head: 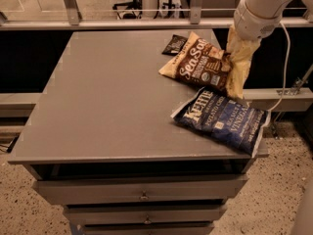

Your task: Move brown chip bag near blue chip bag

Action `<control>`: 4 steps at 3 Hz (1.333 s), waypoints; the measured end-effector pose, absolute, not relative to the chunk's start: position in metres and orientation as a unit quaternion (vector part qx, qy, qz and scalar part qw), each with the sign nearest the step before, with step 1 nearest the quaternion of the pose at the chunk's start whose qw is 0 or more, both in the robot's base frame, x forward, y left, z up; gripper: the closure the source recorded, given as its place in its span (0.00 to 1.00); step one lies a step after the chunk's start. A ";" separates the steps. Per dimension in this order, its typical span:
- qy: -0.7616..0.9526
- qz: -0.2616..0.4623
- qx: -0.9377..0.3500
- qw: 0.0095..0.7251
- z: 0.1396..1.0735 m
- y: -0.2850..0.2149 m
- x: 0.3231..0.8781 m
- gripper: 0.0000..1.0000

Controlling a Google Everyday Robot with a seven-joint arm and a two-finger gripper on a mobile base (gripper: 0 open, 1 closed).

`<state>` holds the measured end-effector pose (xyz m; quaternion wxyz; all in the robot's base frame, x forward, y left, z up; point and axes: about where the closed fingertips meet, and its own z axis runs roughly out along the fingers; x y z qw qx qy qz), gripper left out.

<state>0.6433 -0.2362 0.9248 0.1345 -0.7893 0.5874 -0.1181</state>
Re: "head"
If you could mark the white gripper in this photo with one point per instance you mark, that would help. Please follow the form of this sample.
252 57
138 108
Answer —
253 23

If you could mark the brown sea salt chip bag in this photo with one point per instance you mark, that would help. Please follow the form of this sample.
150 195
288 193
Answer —
202 64

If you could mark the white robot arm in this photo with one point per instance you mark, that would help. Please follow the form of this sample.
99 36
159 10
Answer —
268 9

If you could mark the blue Kettle chip bag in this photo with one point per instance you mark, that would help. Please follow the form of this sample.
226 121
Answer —
224 119

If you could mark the small black snack packet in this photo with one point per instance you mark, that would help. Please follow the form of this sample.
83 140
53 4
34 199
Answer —
175 45

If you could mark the grey drawer cabinet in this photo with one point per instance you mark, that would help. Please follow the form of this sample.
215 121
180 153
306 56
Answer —
106 113

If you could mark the top cabinet drawer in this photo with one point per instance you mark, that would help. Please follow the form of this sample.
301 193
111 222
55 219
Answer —
140 190

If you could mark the cabinet drawer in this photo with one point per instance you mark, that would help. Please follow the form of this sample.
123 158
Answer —
140 190
153 229
145 214

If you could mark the bottom cabinet drawer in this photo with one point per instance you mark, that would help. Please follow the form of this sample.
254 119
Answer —
153 229

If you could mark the middle cabinet drawer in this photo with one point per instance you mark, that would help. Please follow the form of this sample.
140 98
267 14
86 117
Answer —
145 214

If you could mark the metal railing frame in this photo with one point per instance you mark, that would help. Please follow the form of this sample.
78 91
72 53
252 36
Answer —
99 14

